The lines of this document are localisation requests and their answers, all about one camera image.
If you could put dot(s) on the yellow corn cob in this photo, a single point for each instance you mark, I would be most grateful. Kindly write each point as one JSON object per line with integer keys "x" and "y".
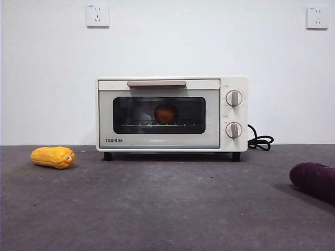
{"x": 51, "y": 157}

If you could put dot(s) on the brown potato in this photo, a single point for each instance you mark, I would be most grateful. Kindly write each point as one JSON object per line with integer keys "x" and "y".
{"x": 165, "y": 113}

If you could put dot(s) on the beige oven knob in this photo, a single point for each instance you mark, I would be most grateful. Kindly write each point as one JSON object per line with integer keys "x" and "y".
{"x": 233, "y": 130}
{"x": 234, "y": 98}

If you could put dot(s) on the purple eggplant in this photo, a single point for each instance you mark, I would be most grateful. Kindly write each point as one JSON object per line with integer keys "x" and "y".
{"x": 314, "y": 183}

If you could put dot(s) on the cream Toshiba toaster oven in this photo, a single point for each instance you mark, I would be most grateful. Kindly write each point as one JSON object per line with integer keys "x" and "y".
{"x": 236, "y": 115}

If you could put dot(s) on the white wall socket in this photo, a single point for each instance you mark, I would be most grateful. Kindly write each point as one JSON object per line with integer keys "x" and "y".
{"x": 317, "y": 18}
{"x": 98, "y": 16}

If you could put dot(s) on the black oven foot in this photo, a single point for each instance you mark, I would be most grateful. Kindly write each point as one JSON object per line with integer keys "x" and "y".
{"x": 107, "y": 156}
{"x": 236, "y": 157}

